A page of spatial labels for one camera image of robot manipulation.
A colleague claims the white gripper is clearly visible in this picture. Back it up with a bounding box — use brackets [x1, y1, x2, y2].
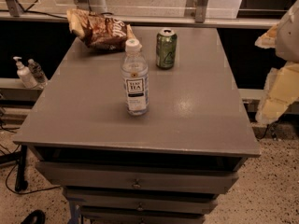
[255, 0, 299, 125]

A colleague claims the clear plastic water bottle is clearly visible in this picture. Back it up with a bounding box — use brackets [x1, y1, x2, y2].
[121, 38, 149, 116]

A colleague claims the small clear bottle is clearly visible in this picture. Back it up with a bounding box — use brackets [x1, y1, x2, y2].
[28, 59, 48, 88]

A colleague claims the white pump dispenser bottle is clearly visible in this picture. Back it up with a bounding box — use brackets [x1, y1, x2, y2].
[13, 56, 37, 89]

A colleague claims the green soda can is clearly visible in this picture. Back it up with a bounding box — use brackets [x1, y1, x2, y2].
[156, 28, 178, 69]

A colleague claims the grey drawer cabinet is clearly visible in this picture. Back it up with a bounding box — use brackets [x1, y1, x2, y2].
[14, 27, 260, 224]

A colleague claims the brown chip bag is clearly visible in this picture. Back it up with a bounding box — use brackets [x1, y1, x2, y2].
[66, 8, 135, 50]

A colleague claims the top grey drawer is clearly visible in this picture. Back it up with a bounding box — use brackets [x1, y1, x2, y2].
[36, 161, 238, 194]

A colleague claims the grey drawer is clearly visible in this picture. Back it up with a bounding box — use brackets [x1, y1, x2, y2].
[36, 161, 238, 194]
[64, 189, 218, 214]
[81, 206, 205, 224]

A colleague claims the middle grey drawer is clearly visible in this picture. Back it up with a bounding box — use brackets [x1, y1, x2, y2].
[64, 189, 218, 214]

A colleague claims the bottom grey drawer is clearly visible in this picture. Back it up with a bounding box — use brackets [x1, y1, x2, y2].
[81, 206, 205, 224]

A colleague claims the black table leg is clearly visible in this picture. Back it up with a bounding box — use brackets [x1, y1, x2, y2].
[15, 146, 28, 192]

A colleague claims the black object on floor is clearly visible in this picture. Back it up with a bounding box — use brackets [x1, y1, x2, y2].
[21, 210, 46, 224]

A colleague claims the black floor cable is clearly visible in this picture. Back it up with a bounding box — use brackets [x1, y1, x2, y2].
[0, 121, 62, 195]

